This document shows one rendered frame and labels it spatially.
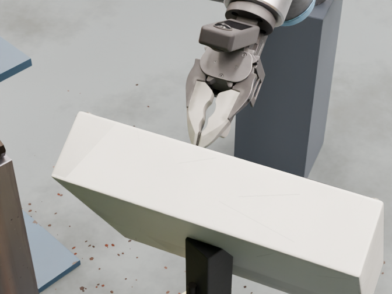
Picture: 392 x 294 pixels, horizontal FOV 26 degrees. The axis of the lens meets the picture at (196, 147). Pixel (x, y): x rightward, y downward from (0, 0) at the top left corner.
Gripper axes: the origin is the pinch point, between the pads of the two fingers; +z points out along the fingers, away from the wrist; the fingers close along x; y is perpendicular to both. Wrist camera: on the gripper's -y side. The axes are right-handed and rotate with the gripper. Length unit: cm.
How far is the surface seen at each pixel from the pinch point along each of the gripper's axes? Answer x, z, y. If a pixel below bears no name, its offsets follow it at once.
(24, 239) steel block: 29.9, 17.9, 25.3
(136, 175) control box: -2.2, 11.7, -21.7
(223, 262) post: -11.2, 15.8, -10.1
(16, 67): 59, -17, 48
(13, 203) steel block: 30.2, 14.0, 17.2
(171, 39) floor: 77, -79, 167
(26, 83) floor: 111, -41, 145
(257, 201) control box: -15.1, 10.4, -21.7
